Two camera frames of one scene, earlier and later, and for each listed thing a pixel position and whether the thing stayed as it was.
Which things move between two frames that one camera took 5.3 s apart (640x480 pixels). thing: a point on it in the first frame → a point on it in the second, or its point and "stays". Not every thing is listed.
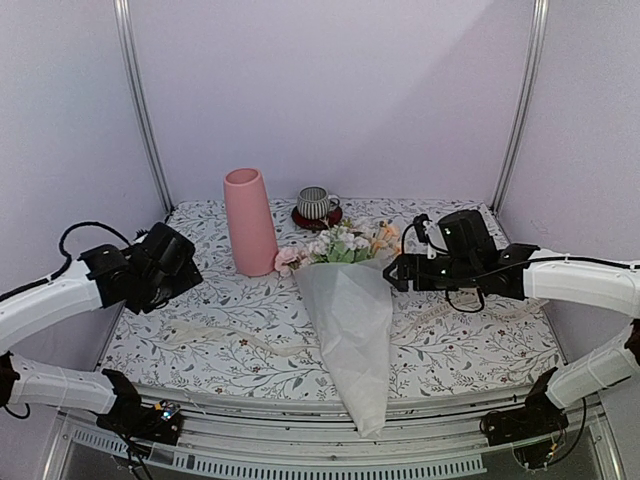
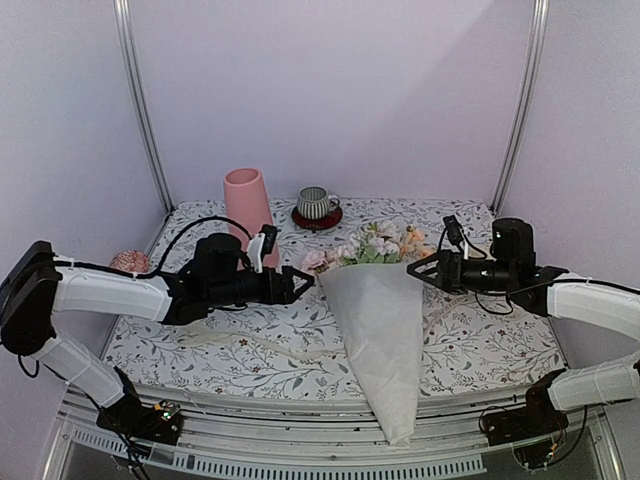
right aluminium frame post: (532, 75) stays
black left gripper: (184, 277) → (287, 294)
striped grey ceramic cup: (314, 203) stays
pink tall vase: (250, 224) stays
